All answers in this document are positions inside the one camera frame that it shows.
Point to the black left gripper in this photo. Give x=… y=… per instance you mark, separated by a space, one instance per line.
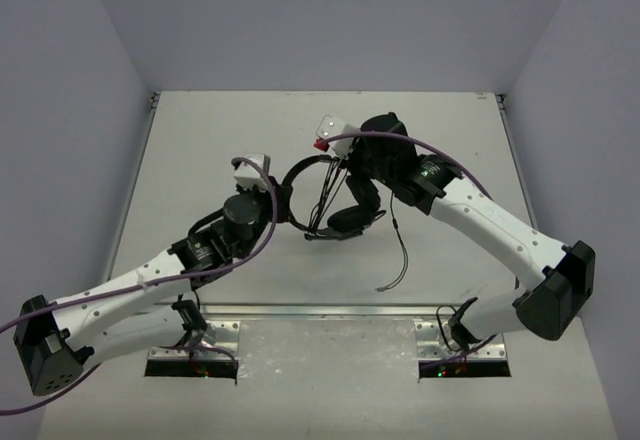
x=282 y=200

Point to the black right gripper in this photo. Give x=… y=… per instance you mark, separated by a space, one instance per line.
x=352 y=161

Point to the black headset with microphone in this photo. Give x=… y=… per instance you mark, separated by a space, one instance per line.
x=346 y=223

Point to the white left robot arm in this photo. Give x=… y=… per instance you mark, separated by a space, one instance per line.
x=59 y=340

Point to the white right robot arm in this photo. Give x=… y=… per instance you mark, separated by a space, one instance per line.
x=555 y=278

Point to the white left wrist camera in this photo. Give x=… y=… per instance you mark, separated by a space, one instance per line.
x=247 y=177

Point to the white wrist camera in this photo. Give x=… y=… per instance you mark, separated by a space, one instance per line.
x=247 y=177
x=331 y=126

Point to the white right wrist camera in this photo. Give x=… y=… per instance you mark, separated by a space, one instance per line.
x=331 y=126

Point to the aluminium table rail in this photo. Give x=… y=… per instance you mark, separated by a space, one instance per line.
x=324 y=310

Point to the left aluminium base plate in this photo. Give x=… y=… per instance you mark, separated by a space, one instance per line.
x=219 y=343

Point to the aluminium base plate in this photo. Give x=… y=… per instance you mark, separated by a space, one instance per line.
x=219 y=343
x=430 y=347

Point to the right aluminium base plate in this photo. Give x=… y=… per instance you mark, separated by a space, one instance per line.
x=430 y=347

